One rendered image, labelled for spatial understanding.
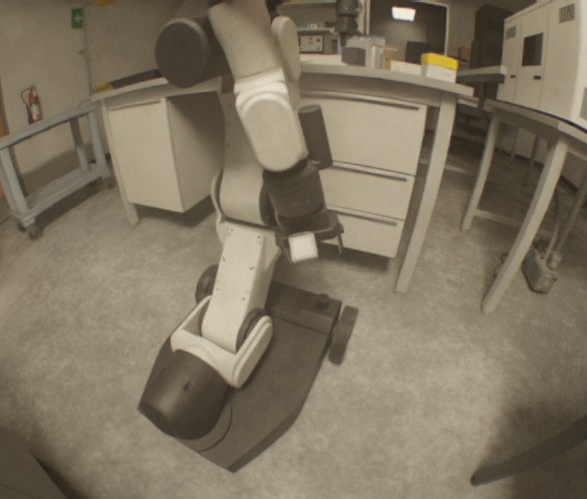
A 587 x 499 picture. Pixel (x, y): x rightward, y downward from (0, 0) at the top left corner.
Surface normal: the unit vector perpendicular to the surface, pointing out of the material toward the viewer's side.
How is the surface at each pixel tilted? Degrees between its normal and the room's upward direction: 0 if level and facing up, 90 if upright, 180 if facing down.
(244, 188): 66
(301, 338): 0
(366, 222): 90
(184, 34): 100
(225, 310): 38
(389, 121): 90
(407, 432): 0
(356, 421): 0
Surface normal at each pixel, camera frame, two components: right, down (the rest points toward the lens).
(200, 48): -0.40, 0.67
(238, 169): -0.36, 0.17
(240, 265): -0.30, -0.07
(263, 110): 0.02, 0.71
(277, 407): 0.01, -0.81
